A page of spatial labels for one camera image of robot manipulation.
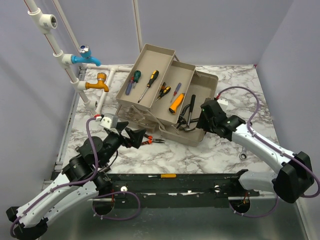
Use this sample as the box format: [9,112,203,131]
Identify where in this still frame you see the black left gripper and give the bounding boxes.
[99,122,147,168]

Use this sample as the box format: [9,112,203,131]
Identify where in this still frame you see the steel claw hammer black grip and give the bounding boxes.
[178,94,196,132]

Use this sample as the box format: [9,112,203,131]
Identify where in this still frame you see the black wire stripper pliers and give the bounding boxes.
[175,104,196,132]

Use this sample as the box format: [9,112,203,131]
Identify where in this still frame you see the blue clear tester screwdriver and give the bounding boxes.
[125,76,135,96]

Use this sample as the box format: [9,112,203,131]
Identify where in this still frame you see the red tester screwdriver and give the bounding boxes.
[170,82,182,102]

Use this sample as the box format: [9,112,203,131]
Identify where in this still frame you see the beige toolbox with clear lid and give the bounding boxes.
[116,44,219,147]

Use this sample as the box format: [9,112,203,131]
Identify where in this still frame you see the green stubby screwdriver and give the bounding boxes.
[132,70,142,88]

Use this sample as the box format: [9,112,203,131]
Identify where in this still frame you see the black yellow large screwdriver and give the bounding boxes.
[137,70,159,103]

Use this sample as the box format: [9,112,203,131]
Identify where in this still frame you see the black yellow small screwdriver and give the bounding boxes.
[155,86,171,102]

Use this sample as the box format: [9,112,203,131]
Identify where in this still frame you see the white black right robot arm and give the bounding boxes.
[196,99,315,204]

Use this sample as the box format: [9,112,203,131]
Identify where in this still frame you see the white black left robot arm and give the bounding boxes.
[6,119,146,240]

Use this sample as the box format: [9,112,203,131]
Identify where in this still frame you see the orange black needle-nose pliers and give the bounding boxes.
[141,134,165,146]

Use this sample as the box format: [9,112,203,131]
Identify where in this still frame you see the steel ratchet wrench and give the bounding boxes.
[239,147,248,160]

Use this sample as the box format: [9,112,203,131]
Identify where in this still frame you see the orange water tap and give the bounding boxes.
[85,72,109,93]

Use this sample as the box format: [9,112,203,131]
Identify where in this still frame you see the blue water tap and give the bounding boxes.
[71,45,101,67]

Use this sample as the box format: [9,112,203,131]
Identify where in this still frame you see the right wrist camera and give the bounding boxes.
[217,98,229,111]

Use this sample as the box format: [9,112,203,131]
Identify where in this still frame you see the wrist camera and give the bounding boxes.
[94,113,118,130]
[217,98,229,111]

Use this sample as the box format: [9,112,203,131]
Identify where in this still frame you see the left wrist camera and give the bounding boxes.
[94,113,118,130]

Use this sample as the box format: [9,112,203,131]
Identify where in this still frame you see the orange handled screwdriver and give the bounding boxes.
[147,173,177,179]

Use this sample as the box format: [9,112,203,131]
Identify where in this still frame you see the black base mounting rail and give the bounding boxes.
[50,172,293,210]

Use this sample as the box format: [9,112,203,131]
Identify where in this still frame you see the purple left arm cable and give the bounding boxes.
[9,114,141,238]

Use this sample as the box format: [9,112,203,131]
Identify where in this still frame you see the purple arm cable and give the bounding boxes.
[216,86,320,218]
[9,114,141,238]

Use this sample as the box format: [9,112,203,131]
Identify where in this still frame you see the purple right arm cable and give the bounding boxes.
[216,86,320,218]

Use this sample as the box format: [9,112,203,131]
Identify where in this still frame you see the white pvc pipe frame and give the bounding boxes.
[24,0,138,115]

